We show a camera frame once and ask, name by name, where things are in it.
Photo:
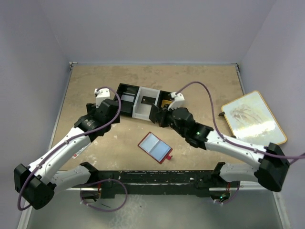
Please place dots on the black card in tray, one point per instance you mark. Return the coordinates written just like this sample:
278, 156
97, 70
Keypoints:
148, 100

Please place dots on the small printed plastic packet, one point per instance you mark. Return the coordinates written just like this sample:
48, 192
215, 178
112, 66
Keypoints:
80, 151

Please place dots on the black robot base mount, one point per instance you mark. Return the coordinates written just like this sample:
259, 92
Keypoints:
147, 182

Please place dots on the black white three-compartment tray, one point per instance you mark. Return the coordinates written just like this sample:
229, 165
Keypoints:
137, 109

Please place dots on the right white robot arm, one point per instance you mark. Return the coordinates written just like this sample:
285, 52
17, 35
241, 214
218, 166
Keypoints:
265, 165

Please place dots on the aluminium frame rail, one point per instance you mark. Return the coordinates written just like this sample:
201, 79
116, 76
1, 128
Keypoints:
63, 212

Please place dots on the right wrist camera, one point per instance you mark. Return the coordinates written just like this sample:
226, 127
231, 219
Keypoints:
177, 100

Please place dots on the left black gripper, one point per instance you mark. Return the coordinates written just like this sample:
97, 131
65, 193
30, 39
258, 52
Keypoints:
91, 109

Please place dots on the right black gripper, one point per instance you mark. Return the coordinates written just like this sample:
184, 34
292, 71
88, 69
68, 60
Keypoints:
161, 116

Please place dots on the white card in tray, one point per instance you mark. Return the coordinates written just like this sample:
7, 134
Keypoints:
127, 98

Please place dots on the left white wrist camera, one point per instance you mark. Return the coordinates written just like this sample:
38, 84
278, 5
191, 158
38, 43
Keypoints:
101, 95

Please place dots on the wooden framed whiteboard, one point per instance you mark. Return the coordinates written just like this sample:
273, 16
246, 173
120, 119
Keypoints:
251, 120

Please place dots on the red leather card holder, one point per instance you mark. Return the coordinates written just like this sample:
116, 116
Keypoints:
155, 148

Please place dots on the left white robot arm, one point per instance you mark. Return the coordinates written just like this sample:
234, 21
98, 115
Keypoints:
38, 182

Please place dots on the gold card in tray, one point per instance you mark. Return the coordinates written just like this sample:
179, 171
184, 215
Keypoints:
165, 102

